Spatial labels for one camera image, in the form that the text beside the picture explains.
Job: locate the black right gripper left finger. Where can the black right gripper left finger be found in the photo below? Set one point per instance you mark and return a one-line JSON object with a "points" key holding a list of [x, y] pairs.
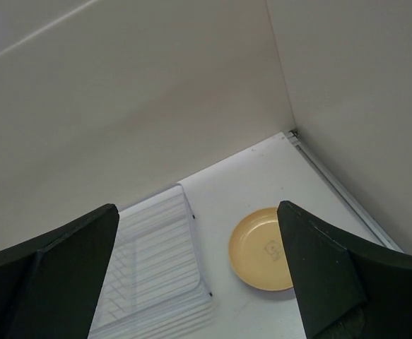
{"points": [[50, 284]]}

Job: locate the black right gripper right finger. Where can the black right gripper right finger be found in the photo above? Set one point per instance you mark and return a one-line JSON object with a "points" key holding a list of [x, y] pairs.
{"points": [[345, 286]]}

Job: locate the tan plate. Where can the tan plate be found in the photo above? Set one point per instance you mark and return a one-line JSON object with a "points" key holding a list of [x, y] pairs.
{"points": [[256, 252]]}

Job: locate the white wire dish rack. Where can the white wire dish rack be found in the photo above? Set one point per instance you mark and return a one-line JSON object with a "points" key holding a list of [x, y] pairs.
{"points": [[155, 285]]}

